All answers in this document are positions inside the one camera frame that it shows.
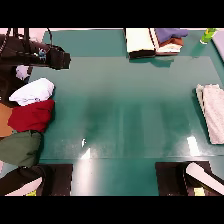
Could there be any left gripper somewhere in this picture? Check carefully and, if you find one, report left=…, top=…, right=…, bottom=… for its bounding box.
left=46, top=45, right=72, bottom=71

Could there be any red garment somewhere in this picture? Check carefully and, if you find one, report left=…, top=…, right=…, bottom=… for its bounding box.
left=7, top=99, right=56, bottom=134

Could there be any black folded garment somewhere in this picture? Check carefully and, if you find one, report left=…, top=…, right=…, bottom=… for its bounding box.
left=128, top=49, right=157, bottom=60

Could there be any orange garment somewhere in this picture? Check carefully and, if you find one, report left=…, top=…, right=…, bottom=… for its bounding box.
left=0, top=102, right=14, bottom=139

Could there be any dark green garment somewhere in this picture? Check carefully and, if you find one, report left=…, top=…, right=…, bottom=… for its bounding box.
left=0, top=130, right=44, bottom=169

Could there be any white folded garment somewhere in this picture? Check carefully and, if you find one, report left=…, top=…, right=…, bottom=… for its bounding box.
left=155, top=43, right=183, bottom=56

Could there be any purple folded garment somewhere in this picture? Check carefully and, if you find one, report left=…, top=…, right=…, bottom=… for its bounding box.
left=154, top=27, right=190, bottom=45

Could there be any brown folded garment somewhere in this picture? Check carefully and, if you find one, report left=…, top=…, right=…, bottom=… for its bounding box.
left=159, top=37, right=185, bottom=48

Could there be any green object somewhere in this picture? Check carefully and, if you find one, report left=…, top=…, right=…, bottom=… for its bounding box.
left=199, top=27, right=218, bottom=45

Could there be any pale grey garment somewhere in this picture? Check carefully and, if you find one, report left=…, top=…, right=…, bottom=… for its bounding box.
left=211, top=29, right=224, bottom=63

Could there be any white ribbed garment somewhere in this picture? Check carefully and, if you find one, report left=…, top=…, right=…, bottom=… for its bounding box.
left=194, top=83, right=224, bottom=145

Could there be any black cable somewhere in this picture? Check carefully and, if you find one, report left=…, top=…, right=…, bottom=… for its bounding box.
left=45, top=27, right=55, bottom=47

